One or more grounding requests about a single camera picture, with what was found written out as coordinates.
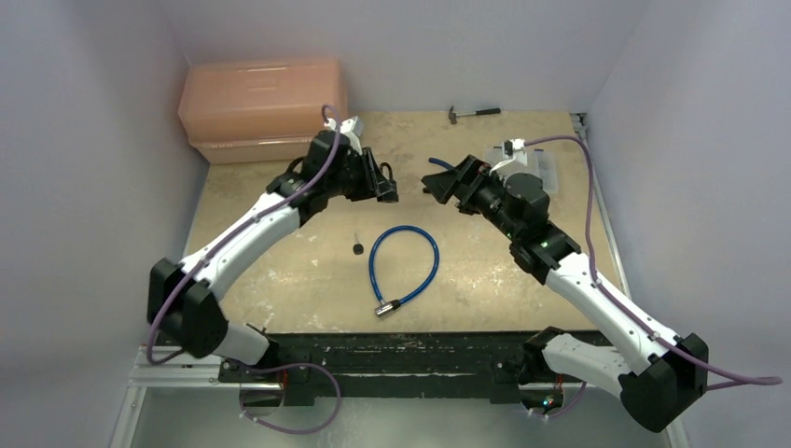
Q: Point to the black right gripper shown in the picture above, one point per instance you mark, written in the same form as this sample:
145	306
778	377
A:
465	183

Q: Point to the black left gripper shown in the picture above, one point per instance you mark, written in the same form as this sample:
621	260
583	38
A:
372	179

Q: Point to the black headed key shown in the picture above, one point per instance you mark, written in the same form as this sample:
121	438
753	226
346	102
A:
358	248

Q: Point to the blue cable lock loop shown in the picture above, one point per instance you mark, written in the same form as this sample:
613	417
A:
401	267

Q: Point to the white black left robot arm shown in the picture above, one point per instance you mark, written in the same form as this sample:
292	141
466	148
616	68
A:
184	296

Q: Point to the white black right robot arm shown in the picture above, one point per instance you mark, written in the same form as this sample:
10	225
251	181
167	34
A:
655	373

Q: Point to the clear plastic screw organizer box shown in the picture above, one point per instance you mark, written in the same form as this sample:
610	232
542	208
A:
542	164

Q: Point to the orange plastic toolbox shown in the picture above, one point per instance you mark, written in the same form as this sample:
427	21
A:
259	110

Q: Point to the blue handled pliers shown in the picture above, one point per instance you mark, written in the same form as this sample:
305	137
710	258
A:
440	163

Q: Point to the small black handled hammer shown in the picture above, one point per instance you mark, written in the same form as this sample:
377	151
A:
454	115

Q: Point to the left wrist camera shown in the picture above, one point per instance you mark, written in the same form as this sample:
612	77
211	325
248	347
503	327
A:
352	128

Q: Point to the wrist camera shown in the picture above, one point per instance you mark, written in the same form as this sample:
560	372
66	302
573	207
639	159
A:
508	157
352	128

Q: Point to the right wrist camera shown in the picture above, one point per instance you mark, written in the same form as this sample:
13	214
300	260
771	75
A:
508	157

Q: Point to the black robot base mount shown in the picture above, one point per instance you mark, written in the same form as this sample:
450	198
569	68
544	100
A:
503	367

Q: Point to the aluminium frame rail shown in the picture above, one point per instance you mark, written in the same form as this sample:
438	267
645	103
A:
181	371

